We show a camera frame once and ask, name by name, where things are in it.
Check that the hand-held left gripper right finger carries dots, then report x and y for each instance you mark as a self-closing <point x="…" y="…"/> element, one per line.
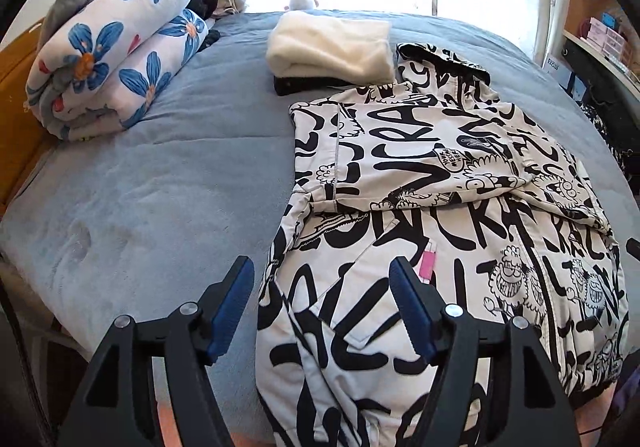
<point x="412" y="312"/>

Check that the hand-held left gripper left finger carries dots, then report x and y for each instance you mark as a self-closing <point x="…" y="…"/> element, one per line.
<point x="232" y="312"/>

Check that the white black-lettered hooded jacket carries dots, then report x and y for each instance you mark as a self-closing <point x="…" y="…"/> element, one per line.
<point x="400" y="177"/>

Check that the grey-blue bed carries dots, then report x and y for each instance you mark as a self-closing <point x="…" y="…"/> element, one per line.
<point x="175" y="177"/>

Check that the folded black garment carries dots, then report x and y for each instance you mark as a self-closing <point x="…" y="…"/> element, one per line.
<point x="295" y="86"/>

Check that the blue floral folded quilt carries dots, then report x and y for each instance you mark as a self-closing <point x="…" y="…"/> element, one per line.
<point x="100" y="77"/>

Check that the folded cream fleece garment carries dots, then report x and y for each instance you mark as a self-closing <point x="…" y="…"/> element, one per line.
<point x="325" y="47"/>

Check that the white and blue carton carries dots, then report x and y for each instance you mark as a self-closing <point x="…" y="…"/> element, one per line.
<point x="562" y="74"/>

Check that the black crumpled clothing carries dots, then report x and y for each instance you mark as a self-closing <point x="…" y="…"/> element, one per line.
<point x="205" y="2"/>

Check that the small white plush toy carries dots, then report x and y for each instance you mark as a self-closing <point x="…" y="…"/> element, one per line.
<point x="300" y="2"/>

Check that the pink drawer organizer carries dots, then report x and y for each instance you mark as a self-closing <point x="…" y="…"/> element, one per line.
<point x="607" y="39"/>

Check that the small blue box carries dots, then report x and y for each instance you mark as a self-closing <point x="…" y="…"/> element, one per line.
<point x="608" y="19"/>

